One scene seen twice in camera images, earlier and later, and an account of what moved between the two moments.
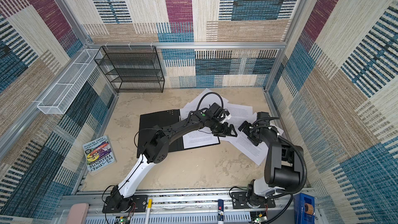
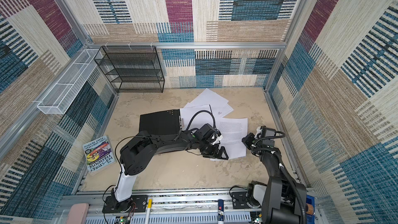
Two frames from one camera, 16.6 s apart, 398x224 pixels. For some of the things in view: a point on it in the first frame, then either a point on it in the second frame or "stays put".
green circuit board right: [260, 219] stays put
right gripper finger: [244, 127] -> [249, 140]
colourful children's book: [99, 154] stays put
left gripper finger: [219, 135] -> [211, 156]
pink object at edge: [77, 213] stays put
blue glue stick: [221, 210] stays put
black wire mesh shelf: [131, 69] stays put
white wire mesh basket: [59, 98] stays put
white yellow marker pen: [149, 207] stays put
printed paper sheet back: [240, 113] -> [234, 131]
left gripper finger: [231, 127] -> [223, 150]
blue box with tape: [304, 209] stays put
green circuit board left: [123, 220] stays put
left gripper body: [216, 127] -> [208, 149]
